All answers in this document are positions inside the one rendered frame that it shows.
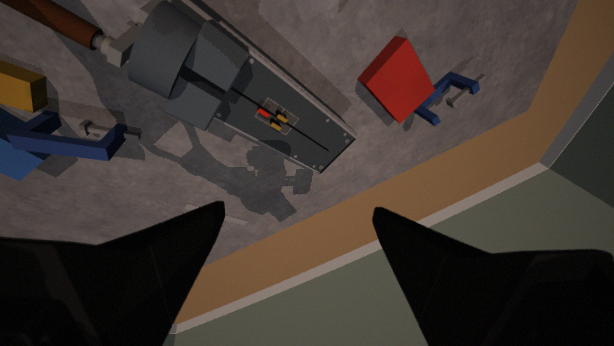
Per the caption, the dark blue c-clamp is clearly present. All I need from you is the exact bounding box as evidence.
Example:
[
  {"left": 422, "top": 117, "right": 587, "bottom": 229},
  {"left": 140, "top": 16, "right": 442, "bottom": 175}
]
[
  {"left": 6, "top": 110, "right": 141, "bottom": 162},
  {"left": 414, "top": 71, "right": 486, "bottom": 126}
]

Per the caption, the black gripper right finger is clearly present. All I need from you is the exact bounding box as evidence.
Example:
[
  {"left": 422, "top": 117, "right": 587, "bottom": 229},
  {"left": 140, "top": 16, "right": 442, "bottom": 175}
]
[{"left": 372, "top": 207, "right": 614, "bottom": 346}]

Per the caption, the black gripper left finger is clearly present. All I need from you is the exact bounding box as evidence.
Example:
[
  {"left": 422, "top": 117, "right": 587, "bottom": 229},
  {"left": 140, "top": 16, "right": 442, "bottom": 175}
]
[{"left": 0, "top": 201, "right": 225, "bottom": 346}]

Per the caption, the red block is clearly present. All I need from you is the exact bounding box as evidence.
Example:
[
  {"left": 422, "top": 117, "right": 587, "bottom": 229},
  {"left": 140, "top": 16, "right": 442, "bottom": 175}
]
[{"left": 357, "top": 35, "right": 436, "bottom": 123}]

